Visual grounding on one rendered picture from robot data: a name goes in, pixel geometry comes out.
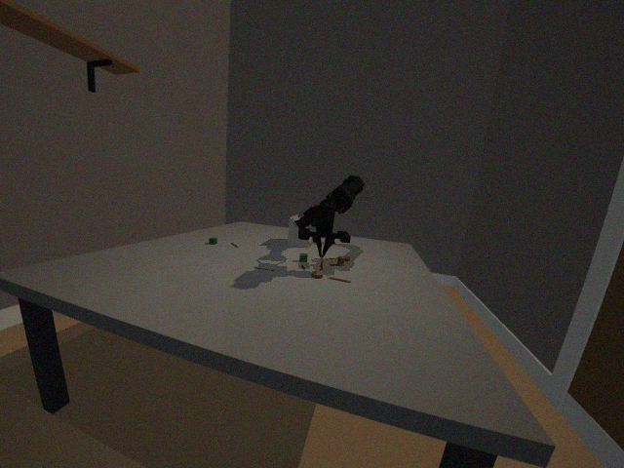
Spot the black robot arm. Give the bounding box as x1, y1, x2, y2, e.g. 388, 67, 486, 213
295, 175, 365, 230

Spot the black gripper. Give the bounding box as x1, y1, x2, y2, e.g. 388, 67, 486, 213
298, 218, 351, 257

